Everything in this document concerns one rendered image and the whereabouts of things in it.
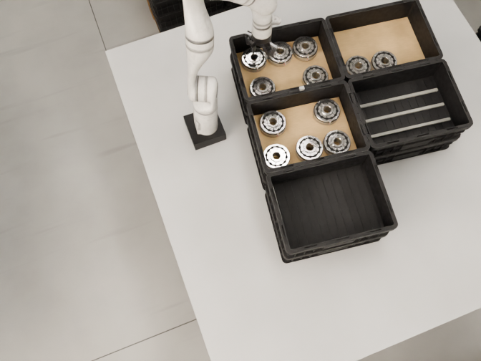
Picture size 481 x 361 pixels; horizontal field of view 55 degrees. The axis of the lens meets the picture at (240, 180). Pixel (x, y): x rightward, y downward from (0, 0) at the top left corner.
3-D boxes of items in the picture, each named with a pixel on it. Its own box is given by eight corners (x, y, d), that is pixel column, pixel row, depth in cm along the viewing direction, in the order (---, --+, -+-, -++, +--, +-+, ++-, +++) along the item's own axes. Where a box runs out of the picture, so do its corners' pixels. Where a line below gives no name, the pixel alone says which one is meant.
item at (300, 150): (300, 162, 176) (300, 162, 175) (293, 139, 179) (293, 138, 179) (326, 157, 177) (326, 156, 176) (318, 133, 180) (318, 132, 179)
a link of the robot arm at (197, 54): (185, 26, 150) (215, 27, 151) (189, 89, 172) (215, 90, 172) (182, 44, 145) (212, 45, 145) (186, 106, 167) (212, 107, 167)
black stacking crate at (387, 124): (363, 160, 181) (371, 149, 170) (341, 94, 190) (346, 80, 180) (460, 138, 183) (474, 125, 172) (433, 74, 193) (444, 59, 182)
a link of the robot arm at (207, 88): (218, 71, 163) (218, 96, 179) (191, 69, 163) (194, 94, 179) (217, 94, 160) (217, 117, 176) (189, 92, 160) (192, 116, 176)
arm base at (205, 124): (198, 137, 190) (196, 117, 174) (193, 117, 193) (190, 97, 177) (220, 132, 192) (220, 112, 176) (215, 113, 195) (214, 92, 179)
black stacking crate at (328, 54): (245, 115, 188) (245, 102, 177) (229, 54, 197) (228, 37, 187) (340, 94, 190) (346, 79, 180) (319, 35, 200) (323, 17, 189)
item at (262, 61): (245, 71, 189) (245, 70, 189) (239, 51, 193) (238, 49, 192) (269, 65, 190) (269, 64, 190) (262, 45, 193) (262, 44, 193)
